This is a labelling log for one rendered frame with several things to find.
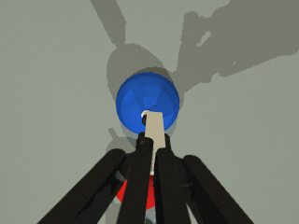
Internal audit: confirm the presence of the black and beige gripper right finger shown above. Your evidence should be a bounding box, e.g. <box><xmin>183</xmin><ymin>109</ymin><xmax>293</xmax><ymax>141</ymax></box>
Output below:
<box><xmin>151</xmin><ymin>112</ymin><xmax>254</xmax><ymax>224</ymax></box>

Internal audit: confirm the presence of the blue bell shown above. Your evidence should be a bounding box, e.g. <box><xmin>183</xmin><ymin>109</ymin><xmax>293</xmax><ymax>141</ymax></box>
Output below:
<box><xmin>116</xmin><ymin>72</ymin><xmax>179</xmax><ymax>134</ymax></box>

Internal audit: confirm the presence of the red bell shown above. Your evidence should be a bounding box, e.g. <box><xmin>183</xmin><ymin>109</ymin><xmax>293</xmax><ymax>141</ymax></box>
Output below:
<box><xmin>116</xmin><ymin>175</ymin><xmax>155</xmax><ymax>210</ymax></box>

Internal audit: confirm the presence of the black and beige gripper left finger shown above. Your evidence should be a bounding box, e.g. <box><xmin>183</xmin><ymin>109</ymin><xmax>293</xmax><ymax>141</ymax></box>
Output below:
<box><xmin>37</xmin><ymin>111</ymin><xmax>155</xmax><ymax>224</ymax></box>

